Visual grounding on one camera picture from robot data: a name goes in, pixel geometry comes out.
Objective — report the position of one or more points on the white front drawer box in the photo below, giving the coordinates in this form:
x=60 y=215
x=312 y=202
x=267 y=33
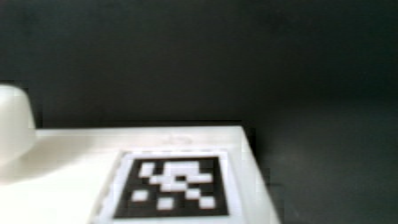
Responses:
x=125 y=175

